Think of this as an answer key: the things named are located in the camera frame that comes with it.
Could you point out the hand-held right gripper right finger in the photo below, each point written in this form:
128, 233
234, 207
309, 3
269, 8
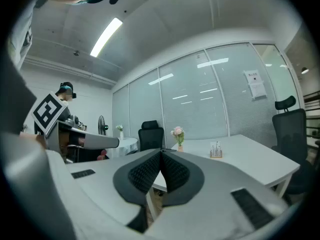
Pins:
220, 184

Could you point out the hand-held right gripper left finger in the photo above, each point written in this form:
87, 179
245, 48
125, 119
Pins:
100, 184

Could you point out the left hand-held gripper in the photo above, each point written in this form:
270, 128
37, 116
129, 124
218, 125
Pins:
48, 110

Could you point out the person's left forearm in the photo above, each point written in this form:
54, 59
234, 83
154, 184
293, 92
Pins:
28, 137

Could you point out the black standing fan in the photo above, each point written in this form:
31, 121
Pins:
101, 125

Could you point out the small white flower vase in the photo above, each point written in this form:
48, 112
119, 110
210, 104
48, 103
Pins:
120, 129

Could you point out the round table with white cloth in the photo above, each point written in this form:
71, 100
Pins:
126, 144

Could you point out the wooden card holder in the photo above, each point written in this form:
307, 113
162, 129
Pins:
216, 151

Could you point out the black office chair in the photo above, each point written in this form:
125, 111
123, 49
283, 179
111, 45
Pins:
290, 134
150, 136

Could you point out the pink vase with flowers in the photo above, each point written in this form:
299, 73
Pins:
178, 135

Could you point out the ceiling sensor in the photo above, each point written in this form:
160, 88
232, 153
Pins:
76, 53

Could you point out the long ceiling light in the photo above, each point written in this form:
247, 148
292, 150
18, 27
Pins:
106, 36

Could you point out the paper holder on glass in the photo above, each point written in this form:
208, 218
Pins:
255, 84

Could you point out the black metal rack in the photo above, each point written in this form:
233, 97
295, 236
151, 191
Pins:
312, 109

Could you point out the person's flower print shirt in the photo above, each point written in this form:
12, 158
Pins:
22, 29

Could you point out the pendant lamp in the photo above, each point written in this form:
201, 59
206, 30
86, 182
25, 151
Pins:
305, 70

